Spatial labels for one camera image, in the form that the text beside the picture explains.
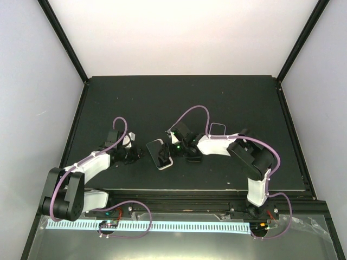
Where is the lavender phone case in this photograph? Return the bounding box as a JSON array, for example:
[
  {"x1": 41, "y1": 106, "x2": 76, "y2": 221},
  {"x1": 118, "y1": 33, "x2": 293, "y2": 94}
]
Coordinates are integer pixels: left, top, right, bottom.
[{"x1": 209, "y1": 122, "x2": 226, "y2": 135}]

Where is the left black frame post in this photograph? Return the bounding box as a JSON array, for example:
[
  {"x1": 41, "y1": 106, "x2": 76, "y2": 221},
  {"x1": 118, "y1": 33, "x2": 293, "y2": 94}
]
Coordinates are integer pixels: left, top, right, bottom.
[{"x1": 37, "y1": 0, "x2": 89, "y2": 83}]

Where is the black frame post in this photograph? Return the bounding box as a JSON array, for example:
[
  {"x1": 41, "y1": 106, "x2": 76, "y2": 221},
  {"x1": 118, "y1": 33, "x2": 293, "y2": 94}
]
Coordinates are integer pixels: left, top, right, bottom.
[
  {"x1": 277, "y1": 0, "x2": 329, "y2": 83},
  {"x1": 37, "y1": 0, "x2": 89, "y2": 83}
]

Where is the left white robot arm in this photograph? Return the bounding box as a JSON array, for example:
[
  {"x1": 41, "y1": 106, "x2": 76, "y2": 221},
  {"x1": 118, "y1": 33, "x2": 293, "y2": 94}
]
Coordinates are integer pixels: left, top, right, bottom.
[{"x1": 38, "y1": 130, "x2": 143, "y2": 222}]

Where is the black phone case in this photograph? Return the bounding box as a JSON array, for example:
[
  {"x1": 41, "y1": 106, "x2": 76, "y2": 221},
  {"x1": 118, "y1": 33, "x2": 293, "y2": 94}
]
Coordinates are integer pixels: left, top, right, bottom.
[{"x1": 185, "y1": 154, "x2": 202, "y2": 163}]

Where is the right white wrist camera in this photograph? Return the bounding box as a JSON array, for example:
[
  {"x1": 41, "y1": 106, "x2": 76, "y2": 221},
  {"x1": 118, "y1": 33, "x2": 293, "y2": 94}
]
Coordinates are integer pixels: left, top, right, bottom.
[{"x1": 166, "y1": 130, "x2": 180, "y2": 145}]

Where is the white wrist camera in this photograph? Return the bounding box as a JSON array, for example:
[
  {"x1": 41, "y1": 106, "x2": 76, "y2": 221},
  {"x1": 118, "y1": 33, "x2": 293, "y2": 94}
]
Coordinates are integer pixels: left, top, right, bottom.
[
  {"x1": 166, "y1": 130, "x2": 180, "y2": 145},
  {"x1": 122, "y1": 132, "x2": 136, "y2": 148}
]

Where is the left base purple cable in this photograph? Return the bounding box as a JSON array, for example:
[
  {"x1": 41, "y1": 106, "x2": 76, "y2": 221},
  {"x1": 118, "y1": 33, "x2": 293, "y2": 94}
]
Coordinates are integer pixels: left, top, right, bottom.
[{"x1": 94, "y1": 200, "x2": 152, "y2": 240}]

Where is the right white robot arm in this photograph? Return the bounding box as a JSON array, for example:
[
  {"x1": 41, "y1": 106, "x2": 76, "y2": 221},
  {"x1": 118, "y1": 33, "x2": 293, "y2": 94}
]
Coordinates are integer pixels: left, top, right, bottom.
[{"x1": 155, "y1": 122, "x2": 280, "y2": 219}]

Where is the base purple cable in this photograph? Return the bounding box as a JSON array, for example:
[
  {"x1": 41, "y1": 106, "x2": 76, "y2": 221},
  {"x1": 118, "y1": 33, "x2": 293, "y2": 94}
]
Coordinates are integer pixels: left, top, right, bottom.
[
  {"x1": 250, "y1": 192, "x2": 293, "y2": 241},
  {"x1": 94, "y1": 200, "x2": 152, "y2": 240}
]

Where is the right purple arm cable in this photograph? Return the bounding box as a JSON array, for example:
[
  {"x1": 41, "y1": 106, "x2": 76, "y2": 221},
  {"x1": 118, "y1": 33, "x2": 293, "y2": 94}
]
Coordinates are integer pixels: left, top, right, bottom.
[{"x1": 166, "y1": 105, "x2": 281, "y2": 185}]

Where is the black aluminium front rail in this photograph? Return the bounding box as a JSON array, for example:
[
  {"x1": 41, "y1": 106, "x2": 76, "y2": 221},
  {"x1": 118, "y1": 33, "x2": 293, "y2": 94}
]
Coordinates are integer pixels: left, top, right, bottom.
[{"x1": 83, "y1": 191, "x2": 331, "y2": 222}]

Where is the right black frame post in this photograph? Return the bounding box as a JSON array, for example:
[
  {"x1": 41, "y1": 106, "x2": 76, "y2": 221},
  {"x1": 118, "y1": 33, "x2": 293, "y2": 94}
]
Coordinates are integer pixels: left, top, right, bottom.
[{"x1": 277, "y1": 0, "x2": 329, "y2": 83}]

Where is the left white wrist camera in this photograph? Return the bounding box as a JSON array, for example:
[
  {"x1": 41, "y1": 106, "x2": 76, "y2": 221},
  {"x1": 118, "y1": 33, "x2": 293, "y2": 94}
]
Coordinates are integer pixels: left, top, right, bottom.
[{"x1": 122, "y1": 132, "x2": 136, "y2": 148}]

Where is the beige phone case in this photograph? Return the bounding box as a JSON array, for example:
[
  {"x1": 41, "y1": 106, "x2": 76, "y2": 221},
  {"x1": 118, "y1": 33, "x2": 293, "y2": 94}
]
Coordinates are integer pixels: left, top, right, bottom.
[{"x1": 146, "y1": 138, "x2": 174, "y2": 171}]

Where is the white slotted cable duct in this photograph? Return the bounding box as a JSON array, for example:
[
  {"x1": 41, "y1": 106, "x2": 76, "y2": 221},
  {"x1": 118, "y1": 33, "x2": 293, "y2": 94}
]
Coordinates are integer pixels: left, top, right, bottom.
[{"x1": 46, "y1": 219, "x2": 251, "y2": 235}]

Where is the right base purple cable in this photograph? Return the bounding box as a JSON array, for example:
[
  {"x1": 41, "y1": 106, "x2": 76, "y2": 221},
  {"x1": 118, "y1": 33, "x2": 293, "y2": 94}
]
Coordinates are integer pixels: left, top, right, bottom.
[{"x1": 250, "y1": 192, "x2": 293, "y2": 241}]

